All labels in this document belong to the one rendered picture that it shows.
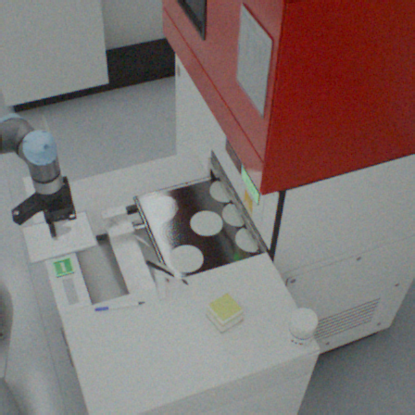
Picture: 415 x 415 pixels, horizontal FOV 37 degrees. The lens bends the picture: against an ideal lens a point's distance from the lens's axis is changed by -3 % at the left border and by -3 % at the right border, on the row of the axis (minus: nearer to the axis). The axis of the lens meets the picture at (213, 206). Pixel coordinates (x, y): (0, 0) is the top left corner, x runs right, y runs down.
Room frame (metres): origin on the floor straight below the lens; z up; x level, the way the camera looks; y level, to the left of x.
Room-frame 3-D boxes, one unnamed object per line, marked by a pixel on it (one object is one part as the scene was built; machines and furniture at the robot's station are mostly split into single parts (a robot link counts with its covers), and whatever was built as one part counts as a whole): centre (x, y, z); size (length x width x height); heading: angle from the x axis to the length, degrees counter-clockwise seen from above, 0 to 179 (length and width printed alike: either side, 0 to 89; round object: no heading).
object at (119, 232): (1.22, 0.29, 0.89); 0.08 x 0.03 x 0.03; 114
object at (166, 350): (0.83, 0.05, 0.89); 0.62 x 0.35 x 0.14; 114
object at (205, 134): (1.49, -0.01, 1.02); 0.82 x 0.03 x 0.40; 24
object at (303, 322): (0.84, -0.25, 1.01); 0.07 x 0.07 x 0.10
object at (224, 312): (0.88, -0.04, 1.00); 0.07 x 0.07 x 0.07; 39
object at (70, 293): (1.14, 0.48, 0.89); 0.55 x 0.09 x 0.14; 24
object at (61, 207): (1.03, 0.40, 1.25); 0.09 x 0.08 x 0.12; 114
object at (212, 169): (1.33, -0.07, 0.89); 0.44 x 0.02 x 0.10; 24
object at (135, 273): (1.15, 0.25, 0.87); 0.36 x 0.08 x 0.03; 24
